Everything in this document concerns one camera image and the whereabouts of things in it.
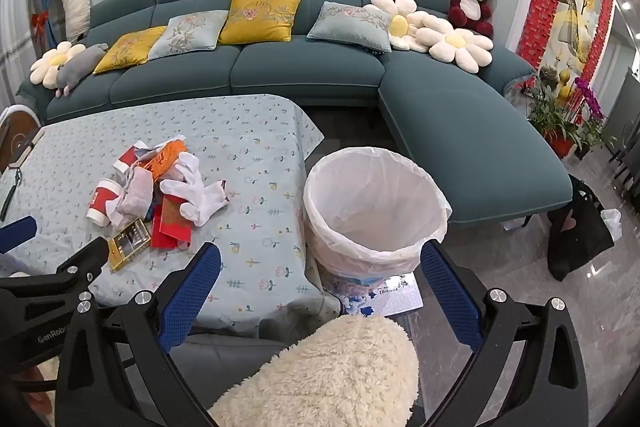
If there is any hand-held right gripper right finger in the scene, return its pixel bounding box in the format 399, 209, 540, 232
420, 239, 591, 427

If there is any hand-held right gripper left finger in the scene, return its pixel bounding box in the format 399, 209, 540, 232
54, 241, 222, 427

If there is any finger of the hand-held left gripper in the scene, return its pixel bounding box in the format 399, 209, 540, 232
0, 237, 111, 304
0, 215, 38, 255

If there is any white trash bag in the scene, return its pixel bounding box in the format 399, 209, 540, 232
303, 147, 452, 283

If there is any orange snack wrapper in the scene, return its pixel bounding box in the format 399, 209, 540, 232
137, 139, 187, 182

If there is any gold clear box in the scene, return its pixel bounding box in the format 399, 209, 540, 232
107, 217, 152, 273

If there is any blue white floor mat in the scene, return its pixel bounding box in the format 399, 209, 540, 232
320, 269, 426, 318

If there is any grey fabric stool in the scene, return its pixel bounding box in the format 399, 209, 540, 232
172, 329, 301, 388

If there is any red envelope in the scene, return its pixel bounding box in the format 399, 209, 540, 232
150, 194, 196, 250

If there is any white crumpled plastic wrapper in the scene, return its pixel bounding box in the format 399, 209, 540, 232
107, 167, 153, 228

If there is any crumpled white tissue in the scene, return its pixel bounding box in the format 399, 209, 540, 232
159, 177, 228, 228

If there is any round brown disc white rim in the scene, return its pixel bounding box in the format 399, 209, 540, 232
0, 104, 43, 172

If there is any red white paper packet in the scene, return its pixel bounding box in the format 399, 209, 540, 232
114, 146, 151, 172

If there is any white cotton glove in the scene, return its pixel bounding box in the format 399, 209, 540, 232
172, 151, 203, 188

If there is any black bag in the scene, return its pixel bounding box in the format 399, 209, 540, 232
546, 174, 623, 282

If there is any floral light blue tablecloth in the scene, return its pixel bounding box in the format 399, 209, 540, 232
0, 93, 346, 333

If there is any grey plush toy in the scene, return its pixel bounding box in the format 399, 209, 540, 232
55, 43, 110, 98

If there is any white flower cushion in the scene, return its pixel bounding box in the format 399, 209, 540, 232
364, 0, 436, 52
29, 41, 87, 85
415, 14, 496, 72

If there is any green potted plant red pot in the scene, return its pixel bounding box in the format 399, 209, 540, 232
527, 67, 583, 158

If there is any yellow embroidered cushion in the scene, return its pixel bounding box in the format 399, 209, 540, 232
93, 26, 167, 75
218, 0, 302, 45

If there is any dark dining furniture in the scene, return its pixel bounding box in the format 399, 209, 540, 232
607, 97, 640, 188

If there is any long white plush toy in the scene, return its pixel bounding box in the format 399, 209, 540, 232
54, 0, 92, 42

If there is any purple orchid plant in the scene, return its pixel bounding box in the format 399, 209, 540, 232
572, 77, 618, 158

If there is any grey-blue embroidered cushion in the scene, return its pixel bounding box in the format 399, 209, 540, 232
147, 10, 229, 61
306, 1, 392, 54

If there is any teal fabric sofa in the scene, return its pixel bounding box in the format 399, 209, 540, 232
17, 0, 573, 225

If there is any red teddy bear plush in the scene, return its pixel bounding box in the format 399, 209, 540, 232
442, 0, 497, 40

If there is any black strap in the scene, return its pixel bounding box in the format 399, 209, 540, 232
0, 169, 25, 222

